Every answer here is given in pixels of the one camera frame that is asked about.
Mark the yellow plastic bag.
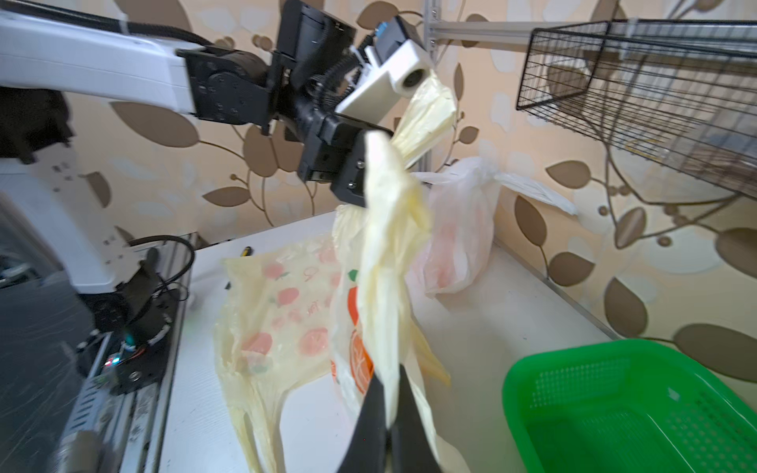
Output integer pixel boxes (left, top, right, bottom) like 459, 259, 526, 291
327, 70, 471, 473
214, 234, 342, 472

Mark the metal cylinder fitting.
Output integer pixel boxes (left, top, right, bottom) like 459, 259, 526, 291
50, 431, 103, 473

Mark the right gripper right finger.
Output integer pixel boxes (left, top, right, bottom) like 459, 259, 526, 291
390, 366, 441, 473

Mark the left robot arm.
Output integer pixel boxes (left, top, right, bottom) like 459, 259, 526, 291
1, 1, 337, 288

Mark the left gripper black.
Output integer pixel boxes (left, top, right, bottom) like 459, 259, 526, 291
296, 112, 392, 207

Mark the back wire basket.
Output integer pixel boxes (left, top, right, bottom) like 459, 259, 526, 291
516, 20, 756, 197

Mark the white plastic bag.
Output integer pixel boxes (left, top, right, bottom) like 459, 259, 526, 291
412, 157, 577, 298

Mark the green plastic basket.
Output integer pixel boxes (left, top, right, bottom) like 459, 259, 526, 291
502, 340, 756, 472

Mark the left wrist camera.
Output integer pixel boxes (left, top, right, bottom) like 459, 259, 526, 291
335, 16, 432, 124

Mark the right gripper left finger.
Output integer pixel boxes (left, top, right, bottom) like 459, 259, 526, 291
337, 374, 388, 473

